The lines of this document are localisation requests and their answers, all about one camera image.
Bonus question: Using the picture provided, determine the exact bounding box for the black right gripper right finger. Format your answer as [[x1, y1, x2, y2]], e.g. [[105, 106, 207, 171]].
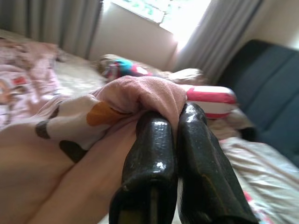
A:
[[176, 102, 260, 224]]

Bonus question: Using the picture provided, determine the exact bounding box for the red white blue bolster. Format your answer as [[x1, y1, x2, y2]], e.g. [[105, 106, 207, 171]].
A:
[[100, 58, 238, 119]]

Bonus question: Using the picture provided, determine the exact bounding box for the bright window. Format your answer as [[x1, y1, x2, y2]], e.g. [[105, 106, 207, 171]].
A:
[[109, 0, 213, 40]]

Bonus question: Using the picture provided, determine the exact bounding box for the bunched beige floral pillow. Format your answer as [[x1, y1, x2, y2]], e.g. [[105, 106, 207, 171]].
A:
[[172, 67, 211, 84]]

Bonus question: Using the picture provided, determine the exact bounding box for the pink cartoon blanket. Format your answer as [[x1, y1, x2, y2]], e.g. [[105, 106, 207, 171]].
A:
[[0, 37, 187, 224]]

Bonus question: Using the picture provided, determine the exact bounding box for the grey curtain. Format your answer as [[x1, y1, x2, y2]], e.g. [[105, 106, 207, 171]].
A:
[[175, 0, 264, 80], [0, 0, 103, 59]]

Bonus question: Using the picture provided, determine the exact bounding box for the beige floral bed sheet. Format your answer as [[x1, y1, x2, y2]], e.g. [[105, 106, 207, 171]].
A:
[[56, 60, 299, 224]]

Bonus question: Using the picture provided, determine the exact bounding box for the dark grey padded headboard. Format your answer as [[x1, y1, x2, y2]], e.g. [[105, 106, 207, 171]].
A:
[[214, 39, 299, 168]]

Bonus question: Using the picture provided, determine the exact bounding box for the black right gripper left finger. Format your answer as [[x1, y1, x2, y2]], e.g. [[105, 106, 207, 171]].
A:
[[108, 111, 178, 224]]

